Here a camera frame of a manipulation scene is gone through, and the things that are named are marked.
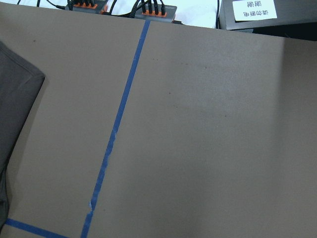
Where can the brown t-shirt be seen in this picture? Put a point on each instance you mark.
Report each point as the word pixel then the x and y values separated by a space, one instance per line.
pixel 20 83

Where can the right usb hub orange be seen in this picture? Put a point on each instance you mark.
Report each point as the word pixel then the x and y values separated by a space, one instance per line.
pixel 155 10

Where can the usb hub orange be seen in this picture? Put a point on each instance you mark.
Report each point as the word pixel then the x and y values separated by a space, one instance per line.
pixel 155 10
pixel 88 6

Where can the black box with label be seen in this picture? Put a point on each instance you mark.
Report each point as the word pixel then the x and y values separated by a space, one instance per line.
pixel 245 14

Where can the left usb hub orange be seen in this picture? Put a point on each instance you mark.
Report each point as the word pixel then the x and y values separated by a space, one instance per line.
pixel 88 6

